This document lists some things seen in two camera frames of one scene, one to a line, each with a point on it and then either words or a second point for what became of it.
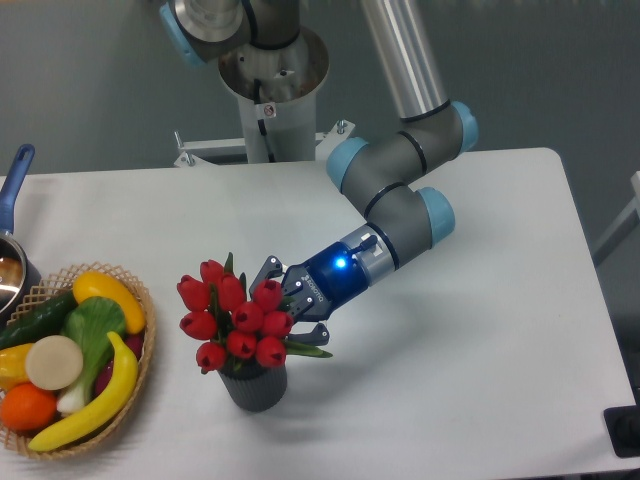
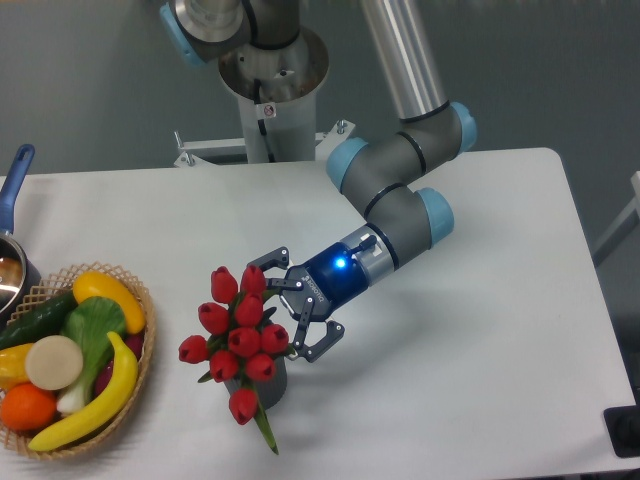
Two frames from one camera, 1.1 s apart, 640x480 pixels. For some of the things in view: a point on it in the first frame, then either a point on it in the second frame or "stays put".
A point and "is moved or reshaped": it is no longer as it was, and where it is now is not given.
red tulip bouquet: (238, 322) is moved or reshaped
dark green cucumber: (40, 320) stays put
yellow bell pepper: (13, 367) stays put
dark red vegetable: (135, 343) stays put
